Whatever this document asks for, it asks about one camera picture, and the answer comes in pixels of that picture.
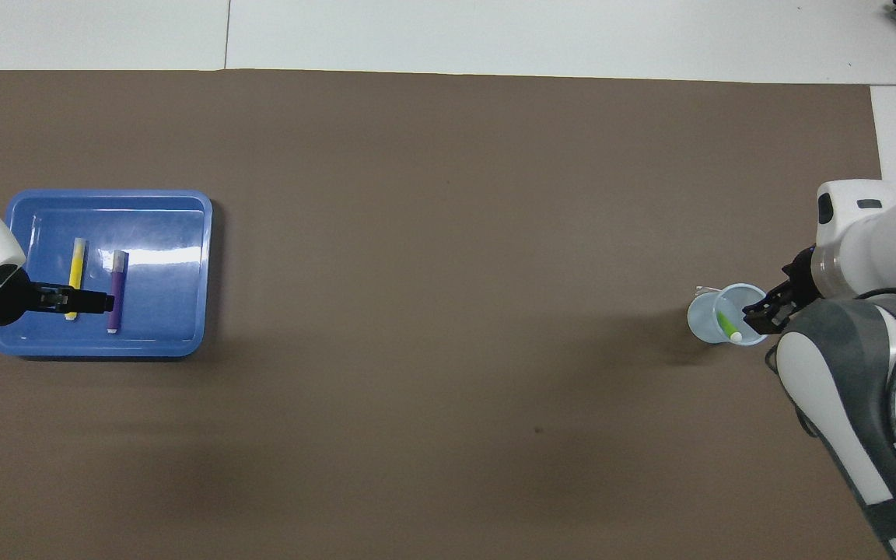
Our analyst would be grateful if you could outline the clear plastic cup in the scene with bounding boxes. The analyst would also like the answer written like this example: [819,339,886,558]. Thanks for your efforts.
[686,282,772,348]

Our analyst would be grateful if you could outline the blue plastic tray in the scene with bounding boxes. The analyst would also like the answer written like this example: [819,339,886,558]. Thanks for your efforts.
[0,189,214,359]

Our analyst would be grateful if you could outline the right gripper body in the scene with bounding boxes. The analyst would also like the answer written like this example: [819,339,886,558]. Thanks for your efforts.
[776,244,821,307]

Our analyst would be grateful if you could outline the purple pen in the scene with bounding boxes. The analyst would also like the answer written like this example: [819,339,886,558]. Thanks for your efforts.
[106,249,131,336]

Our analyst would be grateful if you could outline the yellow pen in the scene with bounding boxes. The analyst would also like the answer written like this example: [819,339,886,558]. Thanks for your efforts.
[65,237,89,322]

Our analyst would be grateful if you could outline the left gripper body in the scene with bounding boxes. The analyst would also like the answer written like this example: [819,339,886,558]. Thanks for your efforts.
[0,266,51,328]

